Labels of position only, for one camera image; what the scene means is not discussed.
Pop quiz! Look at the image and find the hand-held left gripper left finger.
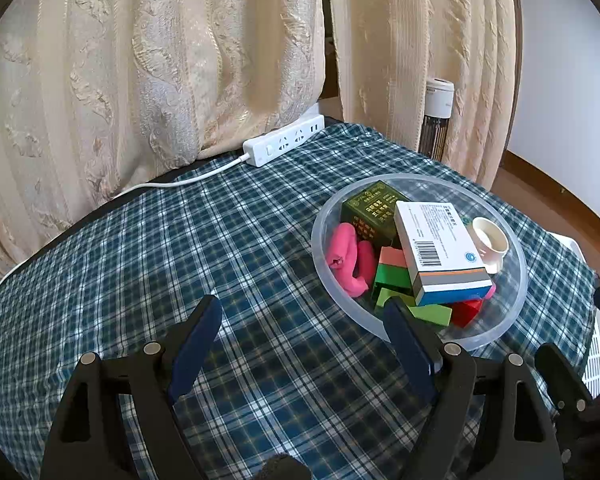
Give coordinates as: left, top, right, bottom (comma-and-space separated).
39, 294, 224, 480

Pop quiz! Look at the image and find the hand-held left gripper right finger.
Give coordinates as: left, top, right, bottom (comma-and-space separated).
382, 297, 566, 480

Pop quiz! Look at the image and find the red toy block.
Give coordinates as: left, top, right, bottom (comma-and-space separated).
449, 299, 483, 328

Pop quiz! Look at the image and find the pink and green toy block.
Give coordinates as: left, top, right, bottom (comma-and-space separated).
375, 246, 412, 290

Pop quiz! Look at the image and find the white medicine box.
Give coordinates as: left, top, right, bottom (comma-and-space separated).
393, 200, 496, 307

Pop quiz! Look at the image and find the clear plastic bowl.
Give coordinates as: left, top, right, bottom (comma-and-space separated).
311, 173, 528, 353

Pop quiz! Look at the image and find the white plastic jar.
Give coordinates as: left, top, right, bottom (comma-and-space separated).
467, 216, 510, 275

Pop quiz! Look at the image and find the dark green gold-print box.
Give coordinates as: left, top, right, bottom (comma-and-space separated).
341, 180, 411, 251

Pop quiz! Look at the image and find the person's left hand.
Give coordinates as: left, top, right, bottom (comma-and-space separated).
260, 452, 311, 480

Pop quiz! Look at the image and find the white slatted plastic basket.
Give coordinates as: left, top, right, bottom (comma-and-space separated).
550, 232, 600, 401

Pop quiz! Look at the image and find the blue plaid tablecloth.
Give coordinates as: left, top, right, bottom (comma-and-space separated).
0, 121, 598, 480

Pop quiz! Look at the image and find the white power strip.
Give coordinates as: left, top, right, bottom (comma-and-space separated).
242, 114, 326, 168

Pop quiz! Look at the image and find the white tower heater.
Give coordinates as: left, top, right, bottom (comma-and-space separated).
417, 77, 455, 161

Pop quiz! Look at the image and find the cream patterned curtain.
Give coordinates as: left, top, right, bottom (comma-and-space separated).
0, 0, 328, 291
325, 0, 523, 191

